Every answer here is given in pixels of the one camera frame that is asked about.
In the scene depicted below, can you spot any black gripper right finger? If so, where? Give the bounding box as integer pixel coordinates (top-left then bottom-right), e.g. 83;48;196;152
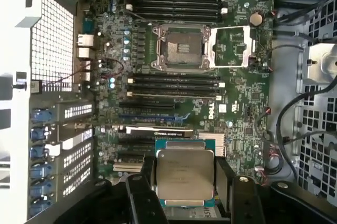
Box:
215;157;337;224

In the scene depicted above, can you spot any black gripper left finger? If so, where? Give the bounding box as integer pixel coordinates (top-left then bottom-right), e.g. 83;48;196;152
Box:
51;155;169;224

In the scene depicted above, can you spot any silver green CPU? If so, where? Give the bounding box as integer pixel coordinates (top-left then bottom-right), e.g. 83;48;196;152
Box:
154;138;216;208

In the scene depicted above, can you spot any blue expansion slot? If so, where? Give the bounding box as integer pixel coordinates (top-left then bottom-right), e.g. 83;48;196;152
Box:
118;113;191;124

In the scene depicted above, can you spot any black expansion slot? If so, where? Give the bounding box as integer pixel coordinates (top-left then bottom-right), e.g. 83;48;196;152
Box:
118;101;176;111

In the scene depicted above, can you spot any CPU socket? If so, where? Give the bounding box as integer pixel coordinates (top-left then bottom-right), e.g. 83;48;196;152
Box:
152;23;214;74

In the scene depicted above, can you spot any silver finned chipset heatsink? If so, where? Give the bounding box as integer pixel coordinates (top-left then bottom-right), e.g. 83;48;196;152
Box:
198;131;227;157

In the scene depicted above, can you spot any black Nvidia graphics card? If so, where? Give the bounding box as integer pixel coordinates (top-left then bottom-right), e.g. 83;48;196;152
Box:
125;125;193;139

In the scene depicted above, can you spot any blue card retention clip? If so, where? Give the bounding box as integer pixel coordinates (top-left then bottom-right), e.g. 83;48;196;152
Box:
28;200;55;217
29;163;53;179
30;108;54;123
29;145;51;159
29;127;51;141
29;182;55;198

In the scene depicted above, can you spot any green Dell motherboard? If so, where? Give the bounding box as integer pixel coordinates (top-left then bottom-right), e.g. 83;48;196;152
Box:
76;0;275;184

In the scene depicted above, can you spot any silver network port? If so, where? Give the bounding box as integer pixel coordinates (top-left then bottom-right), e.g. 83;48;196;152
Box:
76;34;95;46
77;47;96;59

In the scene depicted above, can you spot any black open PC case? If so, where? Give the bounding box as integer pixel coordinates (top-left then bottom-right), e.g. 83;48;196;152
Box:
0;0;337;224

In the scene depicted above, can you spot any round silver coin battery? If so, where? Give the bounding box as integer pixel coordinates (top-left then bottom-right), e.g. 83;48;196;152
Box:
248;11;264;27

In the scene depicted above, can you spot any thick black cable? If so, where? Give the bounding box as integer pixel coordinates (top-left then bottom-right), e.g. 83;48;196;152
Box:
275;78;337;180

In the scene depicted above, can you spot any thin red black wire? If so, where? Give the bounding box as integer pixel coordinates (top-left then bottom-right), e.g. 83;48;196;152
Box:
41;57;125;88

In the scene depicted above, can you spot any silver socket cover frame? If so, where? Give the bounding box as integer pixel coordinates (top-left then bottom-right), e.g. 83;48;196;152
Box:
209;25;256;69

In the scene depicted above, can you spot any thin wire locking lever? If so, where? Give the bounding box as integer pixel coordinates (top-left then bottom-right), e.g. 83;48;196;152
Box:
129;10;159;27

